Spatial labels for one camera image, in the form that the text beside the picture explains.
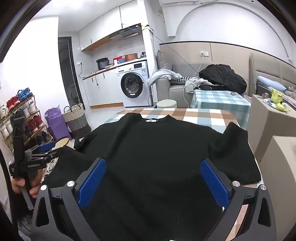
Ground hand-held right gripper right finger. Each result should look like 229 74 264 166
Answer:
200 158 278 241

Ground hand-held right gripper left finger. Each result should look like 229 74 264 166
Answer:
31 158 108 241

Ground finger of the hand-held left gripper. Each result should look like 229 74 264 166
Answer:
39 148 66 163
30 142 57 154

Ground black knit sweater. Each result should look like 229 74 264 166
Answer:
42 113 262 241

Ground person's left hand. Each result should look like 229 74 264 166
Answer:
10 176 43 198

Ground round wooden stool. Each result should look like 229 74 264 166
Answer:
54 138 70 149

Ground purple bag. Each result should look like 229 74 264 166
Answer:
44 107 72 141

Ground shoe rack with shoes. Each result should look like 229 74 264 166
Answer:
0 88 52 146

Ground metal shoe rack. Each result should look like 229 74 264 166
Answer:
0 95 53 151

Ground woven laundry basket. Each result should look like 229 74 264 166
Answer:
62 103 92 139

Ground brown blue checked tablecloth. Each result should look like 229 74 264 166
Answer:
102 107 264 241

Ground dark glass door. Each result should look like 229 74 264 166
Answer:
58 37 85 110

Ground beige cabinet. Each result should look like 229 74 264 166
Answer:
246 94 296 163

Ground blue checked small table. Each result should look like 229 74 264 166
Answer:
190 89 251 130

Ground white kitchen counter cabinet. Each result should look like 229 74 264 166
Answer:
82 66 125 110

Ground round pale stool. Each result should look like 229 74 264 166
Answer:
157 100 177 109

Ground black cooking pot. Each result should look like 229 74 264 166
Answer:
96 57 110 70

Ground grey garment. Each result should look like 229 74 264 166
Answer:
184 77 210 93

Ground grey sofa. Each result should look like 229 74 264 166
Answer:
153 50 247 109

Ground green frog toy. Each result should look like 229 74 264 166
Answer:
271 89 284 103

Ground black puffy jacket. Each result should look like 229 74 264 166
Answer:
199 64 247 93

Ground houndstooth pillow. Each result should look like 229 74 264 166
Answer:
170 75 192 83

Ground light blue pillow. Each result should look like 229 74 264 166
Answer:
257 76 287 92

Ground white washing machine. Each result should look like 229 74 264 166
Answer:
115 61 153 108

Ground light grey blanket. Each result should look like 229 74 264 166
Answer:
147 69 183 87

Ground beige padded headboard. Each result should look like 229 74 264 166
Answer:
248 52 296 93

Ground grey sofa cushion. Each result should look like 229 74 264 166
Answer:
157 50 173 71

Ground steel range hood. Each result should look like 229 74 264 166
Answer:
109 23 142 40

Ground white wall cabinets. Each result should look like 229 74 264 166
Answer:
79 0 145 51

